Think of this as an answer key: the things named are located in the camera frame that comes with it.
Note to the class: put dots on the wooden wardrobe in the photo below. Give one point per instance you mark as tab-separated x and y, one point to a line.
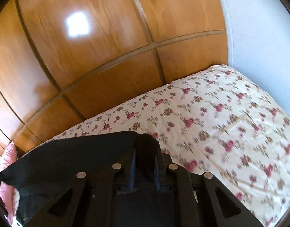
64	61

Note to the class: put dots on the floral bed cover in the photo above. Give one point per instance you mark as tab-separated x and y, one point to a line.
215	120

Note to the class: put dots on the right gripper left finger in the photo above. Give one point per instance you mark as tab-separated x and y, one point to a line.
66	180

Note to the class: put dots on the pink pillow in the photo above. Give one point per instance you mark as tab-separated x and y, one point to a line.
7	191

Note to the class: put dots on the black pants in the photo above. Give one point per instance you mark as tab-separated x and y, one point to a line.
118	179

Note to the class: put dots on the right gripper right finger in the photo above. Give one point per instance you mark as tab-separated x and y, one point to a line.
201	198

